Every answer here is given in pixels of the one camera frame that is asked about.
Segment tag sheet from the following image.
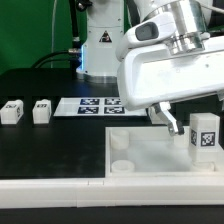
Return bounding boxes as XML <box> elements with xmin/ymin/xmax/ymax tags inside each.
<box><xmin>54</xmin><ymin>97</ymin><xmax>146</xmax><ymax>117</ymax></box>

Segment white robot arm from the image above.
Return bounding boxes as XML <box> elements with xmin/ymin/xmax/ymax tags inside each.
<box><xmin>77</xmin><ymin>0</ymin><xmax>224</xmax><ymax>135</ymax></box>

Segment black thick cable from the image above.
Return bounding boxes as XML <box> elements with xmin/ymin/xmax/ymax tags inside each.
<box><xmin>68</xmin><ymin>0</ymin><xmax>83</xmax><ymax>51</ymax></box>

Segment white square tabletop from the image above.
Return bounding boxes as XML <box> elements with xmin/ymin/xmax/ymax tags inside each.
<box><xmin>105</xmin><ymin>126</ymin><xmax>224</xmax><ymax>179</ymax></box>

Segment black hose cables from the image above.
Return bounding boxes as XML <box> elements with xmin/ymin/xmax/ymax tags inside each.
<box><xmin>31</xmin><ymin>48</ymin><xmax>83</xmax><ymax>69</ymax></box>

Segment white front fence wall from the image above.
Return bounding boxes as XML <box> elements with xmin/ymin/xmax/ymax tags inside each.
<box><xmin>0</xmin><ymin>176</ymin><xmax>224</xmax><ymax>209</ymax></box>

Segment white thin cable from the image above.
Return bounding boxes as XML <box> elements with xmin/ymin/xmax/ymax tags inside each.
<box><xmin>50</xmin><ymin>0</ymin><xmax>58</xmax><ymax>69</ymax></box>

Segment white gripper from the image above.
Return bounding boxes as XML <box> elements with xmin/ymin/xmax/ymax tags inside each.
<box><xmin>116</xmin><ymin>12</ymin><xmax>224</xmax><ymax>136</ymax></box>

